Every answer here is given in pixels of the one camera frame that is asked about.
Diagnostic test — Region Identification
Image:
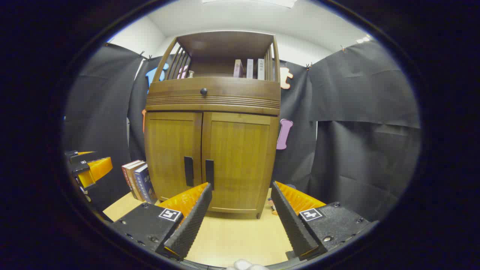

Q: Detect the black door handle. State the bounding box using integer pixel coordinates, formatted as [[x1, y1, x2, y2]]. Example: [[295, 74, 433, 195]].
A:
[[205, 159, 215, 190], [184, 156, 194, 187]]

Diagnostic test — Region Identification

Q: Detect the wooden shoe cabinet door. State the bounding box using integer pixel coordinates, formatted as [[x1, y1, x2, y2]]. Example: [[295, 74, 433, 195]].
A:
[[201, 112, 280, 214], [145, 112, 203, 201]]

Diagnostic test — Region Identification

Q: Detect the red leaning book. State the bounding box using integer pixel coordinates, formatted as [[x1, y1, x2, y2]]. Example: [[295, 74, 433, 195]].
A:
[[121, 160, 145, 201]]

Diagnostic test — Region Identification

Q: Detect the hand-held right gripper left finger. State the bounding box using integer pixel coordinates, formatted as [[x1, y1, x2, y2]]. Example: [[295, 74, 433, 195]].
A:
[[110, 182, 213, 261]]

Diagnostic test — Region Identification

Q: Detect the black backdrop cloth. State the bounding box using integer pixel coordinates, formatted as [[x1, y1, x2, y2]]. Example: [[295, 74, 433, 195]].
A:
[[63, 39, 421, 222]]

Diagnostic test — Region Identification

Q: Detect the brown leaning book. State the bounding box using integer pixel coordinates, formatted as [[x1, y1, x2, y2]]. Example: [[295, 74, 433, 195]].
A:
[[126, 162, 149, 202]]

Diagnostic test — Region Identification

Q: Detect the wooden double-door shoe cabinet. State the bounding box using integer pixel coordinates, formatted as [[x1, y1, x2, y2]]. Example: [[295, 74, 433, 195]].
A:
[[144, 31, 281, 219]]

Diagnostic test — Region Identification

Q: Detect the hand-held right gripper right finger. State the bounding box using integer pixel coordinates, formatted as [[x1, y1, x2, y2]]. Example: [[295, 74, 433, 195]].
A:
[[270, 181, 379, 261]]

